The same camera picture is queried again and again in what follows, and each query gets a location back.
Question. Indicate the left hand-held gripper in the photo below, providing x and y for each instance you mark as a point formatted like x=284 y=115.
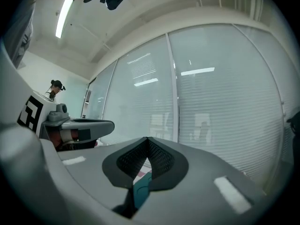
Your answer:
x=31 y=112

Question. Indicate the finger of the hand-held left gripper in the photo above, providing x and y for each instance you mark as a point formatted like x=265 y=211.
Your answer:
x=89 y=172
x=199 y=189

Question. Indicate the dark green drawer box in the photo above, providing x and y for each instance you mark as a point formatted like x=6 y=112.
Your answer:
x=141 y=191

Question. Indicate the table with checkered tablecloth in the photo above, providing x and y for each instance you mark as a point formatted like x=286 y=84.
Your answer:
x=143 y=171

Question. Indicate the long ceiling light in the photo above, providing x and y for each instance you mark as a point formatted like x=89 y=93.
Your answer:
x=63 y=17

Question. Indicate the black office chair with headrest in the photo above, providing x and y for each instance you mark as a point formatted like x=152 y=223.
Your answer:
x=294 y=123

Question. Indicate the black head-mounted camera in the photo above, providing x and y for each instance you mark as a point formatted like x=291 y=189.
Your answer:
x=20 y=36

